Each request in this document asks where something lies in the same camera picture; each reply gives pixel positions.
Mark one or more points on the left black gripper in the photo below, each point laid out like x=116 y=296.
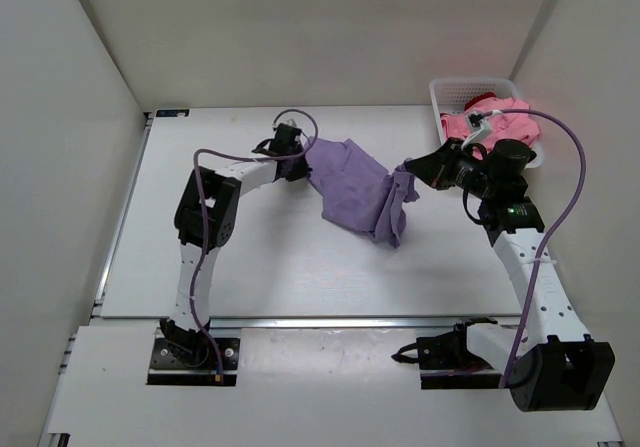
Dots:
x=302 y=171

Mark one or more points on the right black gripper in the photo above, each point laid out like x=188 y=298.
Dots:
x=437 y=170

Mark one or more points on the purple t shirt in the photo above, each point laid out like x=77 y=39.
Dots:
x=358 y=193

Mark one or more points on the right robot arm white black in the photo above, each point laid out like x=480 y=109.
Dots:
x=550 y=362

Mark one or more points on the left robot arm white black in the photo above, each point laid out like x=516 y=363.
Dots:
x=205 y=221

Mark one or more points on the white plastic basket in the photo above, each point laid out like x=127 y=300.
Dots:
x=449 y=95

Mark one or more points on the red t shirt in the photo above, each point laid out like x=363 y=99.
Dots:
x=481 y=102

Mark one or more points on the pink t shirt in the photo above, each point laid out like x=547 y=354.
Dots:
x=521 y=127

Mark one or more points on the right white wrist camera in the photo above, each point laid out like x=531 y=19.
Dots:
x=479 y=128

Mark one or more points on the aluminium rail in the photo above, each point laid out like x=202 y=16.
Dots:
x=323 y=323

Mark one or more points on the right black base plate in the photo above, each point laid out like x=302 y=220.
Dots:
x=446 y=364

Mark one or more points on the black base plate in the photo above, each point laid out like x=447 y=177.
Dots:
x=171 y=366
x=446 y=364

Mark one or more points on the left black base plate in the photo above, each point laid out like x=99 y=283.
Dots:
x=171 y=366

